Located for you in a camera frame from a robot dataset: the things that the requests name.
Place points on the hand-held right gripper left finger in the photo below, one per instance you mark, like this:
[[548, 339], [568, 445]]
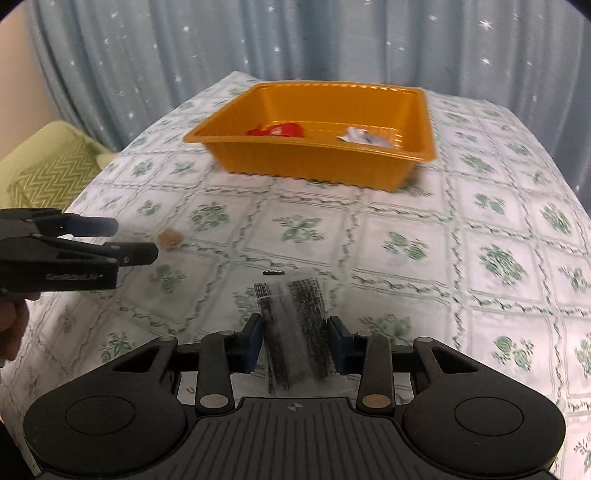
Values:
[[253, 344]]

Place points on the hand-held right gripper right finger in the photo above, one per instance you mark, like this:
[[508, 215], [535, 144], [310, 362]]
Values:
[[337, 346]]

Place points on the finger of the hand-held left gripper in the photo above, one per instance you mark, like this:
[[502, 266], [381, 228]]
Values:
[[92, 225], [134, 254]]

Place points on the black clear snack packet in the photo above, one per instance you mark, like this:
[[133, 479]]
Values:
[[295, 332]]

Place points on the red snack packet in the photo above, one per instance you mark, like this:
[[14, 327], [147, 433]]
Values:
[[277, 130]]

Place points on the orange plastic tray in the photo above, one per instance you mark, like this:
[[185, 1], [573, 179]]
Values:
[[300, 157]]

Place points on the person's left hand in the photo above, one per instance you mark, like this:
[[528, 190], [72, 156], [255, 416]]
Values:
[[11, 323]]

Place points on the small brown wrapped candy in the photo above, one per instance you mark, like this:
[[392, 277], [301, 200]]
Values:
[[169, 238]]

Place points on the green chevron cushion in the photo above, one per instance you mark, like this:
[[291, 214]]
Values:
[[51, 177]]

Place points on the floral checked tablecloth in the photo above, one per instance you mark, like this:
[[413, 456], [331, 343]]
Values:
[[461, 207]]

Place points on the blue star-print curtain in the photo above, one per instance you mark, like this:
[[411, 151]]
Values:
[[184, 46]]

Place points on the white snack packet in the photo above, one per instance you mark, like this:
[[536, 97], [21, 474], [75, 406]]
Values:
[[364, 137]]

